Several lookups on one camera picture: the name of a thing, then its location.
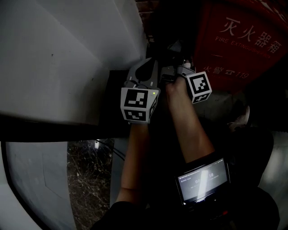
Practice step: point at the person's left forearm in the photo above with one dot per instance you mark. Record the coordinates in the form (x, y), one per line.
(135, 161)

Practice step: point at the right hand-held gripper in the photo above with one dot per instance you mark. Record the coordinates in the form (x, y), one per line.
(199, 85)

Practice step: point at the smartphone with lit screen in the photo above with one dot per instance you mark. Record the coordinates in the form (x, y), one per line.
(202, 179)

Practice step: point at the red fire extinguisher box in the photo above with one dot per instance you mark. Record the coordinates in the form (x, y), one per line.
(243, 45)

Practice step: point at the person's right hand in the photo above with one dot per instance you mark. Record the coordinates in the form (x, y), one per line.
(177, 88)

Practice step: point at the person's black clothes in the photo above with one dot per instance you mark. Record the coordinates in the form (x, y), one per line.
(168, 215)

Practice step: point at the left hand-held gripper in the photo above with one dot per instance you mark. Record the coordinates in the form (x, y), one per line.
(135, 98)

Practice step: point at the person's white shoe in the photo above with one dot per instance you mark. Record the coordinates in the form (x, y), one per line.
(239, 119)

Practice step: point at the person's right forearm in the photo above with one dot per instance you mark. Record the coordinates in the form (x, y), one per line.
(191, 128)

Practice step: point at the black wall trim strip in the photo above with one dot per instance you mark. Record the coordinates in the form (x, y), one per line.
(45, 130)

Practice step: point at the black panel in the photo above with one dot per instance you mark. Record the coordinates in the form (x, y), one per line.
(117, 101)

